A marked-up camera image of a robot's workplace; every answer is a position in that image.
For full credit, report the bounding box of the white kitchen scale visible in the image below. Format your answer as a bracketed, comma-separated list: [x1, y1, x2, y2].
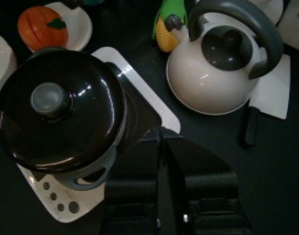
[15, 45, 183, 224]

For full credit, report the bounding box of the grey pot with black lid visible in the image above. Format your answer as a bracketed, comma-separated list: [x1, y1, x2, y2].
[0, 46, 128, 192]

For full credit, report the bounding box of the white bowl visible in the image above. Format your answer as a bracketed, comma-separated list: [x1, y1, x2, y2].
[0, 31, 20, 103]

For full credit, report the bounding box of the white toy cleaver black handle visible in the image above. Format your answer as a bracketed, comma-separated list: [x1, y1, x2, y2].
[236, 53, 293, 149]

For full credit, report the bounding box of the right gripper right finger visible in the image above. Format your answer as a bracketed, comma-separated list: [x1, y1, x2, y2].
[160, 128, 255, 235]

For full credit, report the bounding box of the toy corn cob green husk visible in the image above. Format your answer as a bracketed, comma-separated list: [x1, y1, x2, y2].
[151, 0, 188, 53]

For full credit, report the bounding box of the orange toy pumpkin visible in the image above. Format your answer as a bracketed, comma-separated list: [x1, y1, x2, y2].
[16, 5, 70, 52]

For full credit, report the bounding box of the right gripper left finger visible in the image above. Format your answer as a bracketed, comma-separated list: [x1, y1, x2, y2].
[99, 128, 162, 235]

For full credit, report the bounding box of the small white dish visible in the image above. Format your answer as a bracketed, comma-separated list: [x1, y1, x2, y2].
[24, 1, 95, 53]

